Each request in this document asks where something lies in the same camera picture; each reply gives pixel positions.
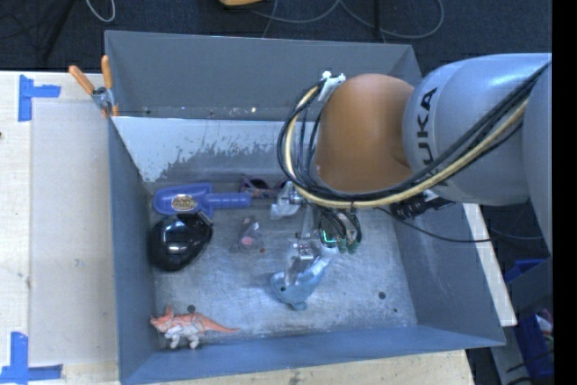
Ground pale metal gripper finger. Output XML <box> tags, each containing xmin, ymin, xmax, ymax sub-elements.
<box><xmin>284</xmin><ymin>243</ymin><xmax>302</xmax><ymax>286</ymax></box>
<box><xmin>298</xmin><ymin>240</ymin><xmax>316</xmax><ymax>281</ymax></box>

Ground purple sunglasses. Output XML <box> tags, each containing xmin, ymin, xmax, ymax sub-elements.
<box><xmin>238</xmin><ymin>175</ymin><xmax>289</xmax><ymax>199</ymax></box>

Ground blue-grey toy dolphin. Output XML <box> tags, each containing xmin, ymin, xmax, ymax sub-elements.
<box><xmin>269</xmin><ymin>254</ymin><xmax>334</xmax><ymax>312</ymax></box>

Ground blue toy shovel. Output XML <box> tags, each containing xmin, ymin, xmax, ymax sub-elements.
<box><xmin>151</xmin><ymin>181</ymin><xmax>252</xmax><ymax>220</ymax></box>

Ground orange toy dinosaur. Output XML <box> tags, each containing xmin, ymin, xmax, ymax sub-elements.
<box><xmin>149</xmin><ymin>306</ymin><xmax>241</xmax><ymax>351</ymax></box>

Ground black computer mouse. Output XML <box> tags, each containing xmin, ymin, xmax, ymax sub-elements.
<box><xmin>148</xmin><ymin>213</ymin><xmax>214</xmax><ymax>272</ymax></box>

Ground grey metal bin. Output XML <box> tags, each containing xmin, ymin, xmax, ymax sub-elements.
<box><xmin>103</xmin><ymin>30</ymin><xmax>507</xmax><ymax>385</ymax></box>

